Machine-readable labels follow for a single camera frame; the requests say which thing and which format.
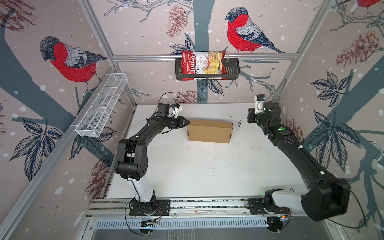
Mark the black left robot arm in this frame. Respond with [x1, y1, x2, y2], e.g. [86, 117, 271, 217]
[115, 103, 190, 205]

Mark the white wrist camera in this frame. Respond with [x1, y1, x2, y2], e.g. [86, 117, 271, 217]
[171, 103, 183, 118]
[255, 94, 266, 114]

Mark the aluminium front rail frame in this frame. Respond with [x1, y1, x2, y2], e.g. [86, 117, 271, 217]
[85, 197, 306, 234]

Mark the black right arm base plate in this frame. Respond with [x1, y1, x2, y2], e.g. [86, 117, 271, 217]
[245, 198, 292, 215]

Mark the red cassava chips bag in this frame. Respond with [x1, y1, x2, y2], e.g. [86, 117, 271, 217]
[181, 51, 226, 76]

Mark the black wire wall basket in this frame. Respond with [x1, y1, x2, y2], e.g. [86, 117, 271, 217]
[175, 58, 240, 81]

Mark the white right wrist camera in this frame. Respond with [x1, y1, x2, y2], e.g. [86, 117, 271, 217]
[255, 94, 266, 114]

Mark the white mesh wall shelf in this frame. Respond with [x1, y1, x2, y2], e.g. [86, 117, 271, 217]
[75, 73, 128, 138]

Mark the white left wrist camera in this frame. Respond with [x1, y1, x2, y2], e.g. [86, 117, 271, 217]
[171, 103, 183, 118]

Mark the brown cardboard paper box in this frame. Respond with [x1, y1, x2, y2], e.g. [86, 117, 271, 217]
[188, 119, 234, 144]

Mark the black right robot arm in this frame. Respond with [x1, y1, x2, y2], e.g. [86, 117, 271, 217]
[247, 103, 351, 222]

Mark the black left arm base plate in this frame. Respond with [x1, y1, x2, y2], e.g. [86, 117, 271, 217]
[128, 199, 171, 217]

